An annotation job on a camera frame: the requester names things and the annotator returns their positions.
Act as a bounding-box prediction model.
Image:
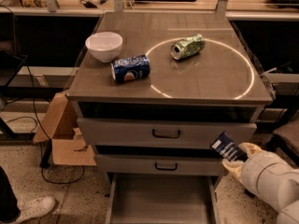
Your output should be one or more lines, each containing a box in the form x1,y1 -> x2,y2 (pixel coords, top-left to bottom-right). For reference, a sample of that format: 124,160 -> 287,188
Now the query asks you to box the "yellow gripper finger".
238,142 -> 263,157
222,159 -> 244,182

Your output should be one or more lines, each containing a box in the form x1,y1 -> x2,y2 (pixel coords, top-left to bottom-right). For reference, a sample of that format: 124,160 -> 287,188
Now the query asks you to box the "dark blue RXBAR wrapper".
210,132 -> 248,161

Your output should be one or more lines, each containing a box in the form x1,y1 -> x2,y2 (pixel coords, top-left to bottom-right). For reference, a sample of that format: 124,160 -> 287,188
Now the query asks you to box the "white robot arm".
221,143 -> 299,224

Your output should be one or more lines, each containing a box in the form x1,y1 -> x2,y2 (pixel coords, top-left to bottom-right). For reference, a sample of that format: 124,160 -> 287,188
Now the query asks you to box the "middle grey drawer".
94,154 -> 225,176

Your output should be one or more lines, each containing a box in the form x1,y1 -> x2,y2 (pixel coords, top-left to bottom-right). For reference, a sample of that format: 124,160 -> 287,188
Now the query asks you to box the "open bottom grey drawer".
105,174 -> 221,224

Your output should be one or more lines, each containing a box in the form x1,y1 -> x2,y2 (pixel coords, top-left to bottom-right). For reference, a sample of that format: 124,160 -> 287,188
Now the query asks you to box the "grey drawer cabinet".
65,10 -> 275,224

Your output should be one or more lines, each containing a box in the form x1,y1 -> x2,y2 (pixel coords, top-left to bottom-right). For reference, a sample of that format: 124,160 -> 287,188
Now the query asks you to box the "top grey drawer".
78,118 -> 257,149

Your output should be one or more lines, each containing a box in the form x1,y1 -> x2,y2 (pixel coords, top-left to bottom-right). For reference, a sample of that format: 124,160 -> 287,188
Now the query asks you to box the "black office chair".
265,102 -> 299,166

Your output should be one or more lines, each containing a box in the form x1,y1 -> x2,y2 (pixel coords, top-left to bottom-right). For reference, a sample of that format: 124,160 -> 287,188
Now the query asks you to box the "crushed green soda can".
171,34 -> 205,61

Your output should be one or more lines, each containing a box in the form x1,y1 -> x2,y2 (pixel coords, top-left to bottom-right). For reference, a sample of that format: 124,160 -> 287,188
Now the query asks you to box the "crushed blue Pepsi can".
111,54 -> 150,84

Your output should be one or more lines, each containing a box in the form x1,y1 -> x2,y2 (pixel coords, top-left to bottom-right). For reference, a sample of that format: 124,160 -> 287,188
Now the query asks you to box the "background workbench with clutter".
0,0 -> 299,20

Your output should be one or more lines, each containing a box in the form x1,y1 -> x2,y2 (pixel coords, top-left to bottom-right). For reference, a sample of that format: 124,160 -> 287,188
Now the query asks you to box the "brown cardboard box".
33,91 -> 96,166

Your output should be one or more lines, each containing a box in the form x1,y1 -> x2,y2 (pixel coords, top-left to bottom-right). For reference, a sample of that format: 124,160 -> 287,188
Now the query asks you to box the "white ceramic bowl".
85,32 -> 123,63

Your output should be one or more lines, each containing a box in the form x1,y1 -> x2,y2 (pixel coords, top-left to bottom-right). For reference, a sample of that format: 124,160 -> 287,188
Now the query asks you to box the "white sneaker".
12,196 -> 56,224

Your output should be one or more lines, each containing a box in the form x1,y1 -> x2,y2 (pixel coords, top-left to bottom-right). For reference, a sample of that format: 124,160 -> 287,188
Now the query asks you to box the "dark trouser leg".
0,166 -> 21,223

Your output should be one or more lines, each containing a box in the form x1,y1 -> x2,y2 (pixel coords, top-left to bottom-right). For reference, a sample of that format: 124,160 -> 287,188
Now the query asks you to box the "left dark side table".
0,12 -> 53,169

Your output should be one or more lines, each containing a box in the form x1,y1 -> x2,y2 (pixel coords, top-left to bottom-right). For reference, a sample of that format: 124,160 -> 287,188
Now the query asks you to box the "black floor cable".
0,4 -> 86,185

